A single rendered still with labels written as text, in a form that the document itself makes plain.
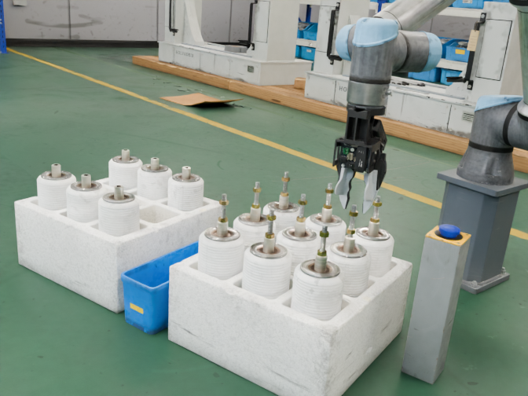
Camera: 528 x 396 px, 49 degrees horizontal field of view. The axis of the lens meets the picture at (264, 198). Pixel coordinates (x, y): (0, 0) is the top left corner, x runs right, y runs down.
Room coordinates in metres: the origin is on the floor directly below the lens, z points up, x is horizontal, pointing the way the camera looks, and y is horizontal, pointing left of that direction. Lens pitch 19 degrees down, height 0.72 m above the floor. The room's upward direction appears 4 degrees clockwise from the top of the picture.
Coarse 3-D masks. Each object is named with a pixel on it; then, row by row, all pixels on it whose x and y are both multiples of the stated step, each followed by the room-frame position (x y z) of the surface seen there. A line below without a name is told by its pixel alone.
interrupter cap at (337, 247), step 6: (330, 246) 1.09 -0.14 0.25; (336, 246) 1.09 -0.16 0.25; (342, 246) 1.10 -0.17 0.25; (354, 246) 1.10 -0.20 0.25; (360, 246) 1.10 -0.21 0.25; (336, 252) 1.06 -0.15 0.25; (342, 252) 1.06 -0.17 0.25; (354, 252) 1.07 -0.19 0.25; (360, 252) 1.07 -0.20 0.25; (366, 252) 1.07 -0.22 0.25
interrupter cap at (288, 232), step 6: (288, 228) 1.17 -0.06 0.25; (294, 228) 1.17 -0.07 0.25; (306, 228) 1.17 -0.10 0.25; (282, 234) 1.14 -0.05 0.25; (288, 234) 1.13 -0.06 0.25; (294, 234) 1.14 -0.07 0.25; (306, 234) 1.15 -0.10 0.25; (312, 234) 1.14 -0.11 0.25; (300, 240) 1.11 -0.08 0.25; (306, 240) 1.11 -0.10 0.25
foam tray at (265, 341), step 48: (192, 288) 1.05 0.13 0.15; (240, 288) 1.01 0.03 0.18; (384, 288) 1.06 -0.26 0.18; (192, 336) 1.05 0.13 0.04; (240, 336) 0.98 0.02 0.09; (288, 336) 0.92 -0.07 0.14; (336, 336) 0.89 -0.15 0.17; (384, 336) 1.10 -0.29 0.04; (288, 384) 0.92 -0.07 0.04; (336, 384) 0.91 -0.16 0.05
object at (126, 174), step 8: (112, 168) 1.57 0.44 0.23; (120, 168) 1.56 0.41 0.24; (128, 168) 1.57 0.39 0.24; (136, 168) 1.58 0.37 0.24; (112, 176) 1.57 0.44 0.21; (120, 176) 1.56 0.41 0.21; (128, 176) 1.57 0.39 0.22; (136, 176) 1.58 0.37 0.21; (112, 184) 1.57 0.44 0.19; (120, 184) 1.56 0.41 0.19; (128, 184) 1.57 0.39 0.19; (136, 184) 1.58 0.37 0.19
